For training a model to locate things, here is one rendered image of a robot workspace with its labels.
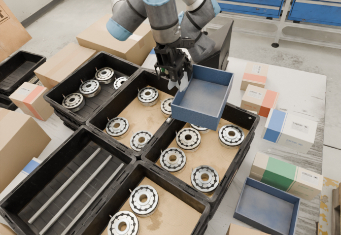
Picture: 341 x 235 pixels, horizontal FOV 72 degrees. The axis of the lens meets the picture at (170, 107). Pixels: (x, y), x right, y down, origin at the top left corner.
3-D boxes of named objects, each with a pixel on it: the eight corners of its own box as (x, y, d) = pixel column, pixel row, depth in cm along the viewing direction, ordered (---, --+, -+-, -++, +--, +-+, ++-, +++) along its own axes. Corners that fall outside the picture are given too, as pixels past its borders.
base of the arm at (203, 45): (201, 47, 136) (190, 34, 132) (219, 37, 123) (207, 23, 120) (190, 65, 129) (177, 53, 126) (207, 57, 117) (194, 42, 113)
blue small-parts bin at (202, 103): (192, 77, 89) (192, 63, 83) (231, 87, 84) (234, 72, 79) (171, 118, 78) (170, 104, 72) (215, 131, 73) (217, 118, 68)
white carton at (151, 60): (155, 58, 158) (153, 46, 151) (172, 61, 154) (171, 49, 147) (143, 78, 146) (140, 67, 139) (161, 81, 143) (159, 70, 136)
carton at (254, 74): (245, 71, 142) (247, 61, 136) (266, 75, 138) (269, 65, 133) (239, 90, 133) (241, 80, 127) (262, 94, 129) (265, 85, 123)
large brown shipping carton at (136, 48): (87, 61, 162) (75, 36, 147) (114, 38, 177) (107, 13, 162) (132, 79, 146) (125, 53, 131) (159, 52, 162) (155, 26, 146)
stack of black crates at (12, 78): (46, 87, 233) (20, 49, 198) (69, 94, 223) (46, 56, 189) (14, 117, 210) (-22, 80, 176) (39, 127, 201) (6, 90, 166)
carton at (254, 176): (248, 177, 100) (250, 171, 96) (251, 165, 104) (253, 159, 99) (310, 201, 92) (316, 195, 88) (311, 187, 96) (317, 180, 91)
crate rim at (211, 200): (195, 92, 106) (195, 89, 105) (260, 120, 94) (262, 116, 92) (139, 161, 87) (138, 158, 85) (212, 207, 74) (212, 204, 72)
